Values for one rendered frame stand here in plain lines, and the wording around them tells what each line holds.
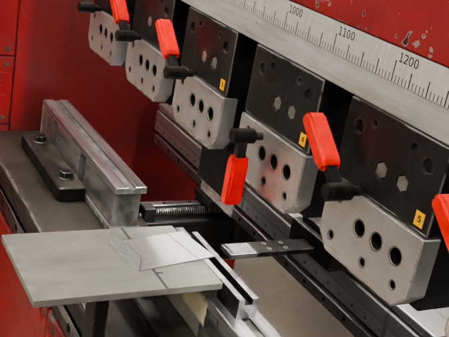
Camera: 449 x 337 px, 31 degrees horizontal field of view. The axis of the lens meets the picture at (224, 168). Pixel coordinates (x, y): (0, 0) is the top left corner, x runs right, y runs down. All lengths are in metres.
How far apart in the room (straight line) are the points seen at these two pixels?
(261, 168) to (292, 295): 2.31
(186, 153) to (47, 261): 0.73
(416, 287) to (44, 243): 0.58
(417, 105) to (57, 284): 0.53
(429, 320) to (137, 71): 0.59
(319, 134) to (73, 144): 0.94
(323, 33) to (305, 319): 2.31
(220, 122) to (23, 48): 0.91
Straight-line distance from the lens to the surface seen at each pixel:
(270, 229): 1.47
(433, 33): 0.74
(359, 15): 0.82
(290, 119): 0.91
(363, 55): 0.81
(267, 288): 3.25
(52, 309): 1.45
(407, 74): 0.76
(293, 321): 3.07
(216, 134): 1.05
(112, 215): 1.48
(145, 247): 1.17
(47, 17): 1.88
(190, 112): 1.12
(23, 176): 1.69
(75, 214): 1.54
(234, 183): 0.95
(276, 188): 0.93
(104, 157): 1.58
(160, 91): 1.23
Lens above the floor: 1.53
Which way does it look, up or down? 20 degrees down
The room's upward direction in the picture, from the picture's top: 11 degrees clockwise
